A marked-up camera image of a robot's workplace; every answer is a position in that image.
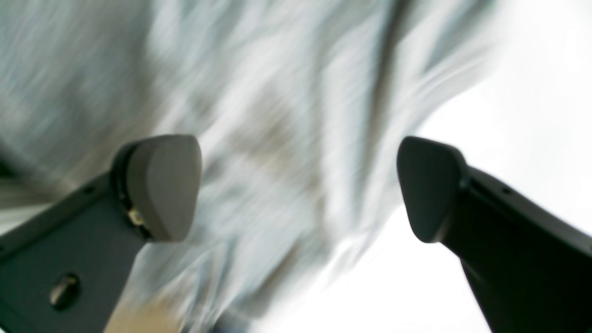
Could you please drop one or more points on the grey Hugging Face t-shirt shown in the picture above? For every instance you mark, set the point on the grey Hugging Face t-shirt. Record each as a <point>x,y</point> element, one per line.
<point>298,105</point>

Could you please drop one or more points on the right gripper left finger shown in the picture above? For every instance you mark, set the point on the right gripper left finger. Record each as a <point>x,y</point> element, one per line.
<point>63,271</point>

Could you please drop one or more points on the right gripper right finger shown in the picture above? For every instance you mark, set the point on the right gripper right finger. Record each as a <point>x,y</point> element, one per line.
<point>529,271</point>

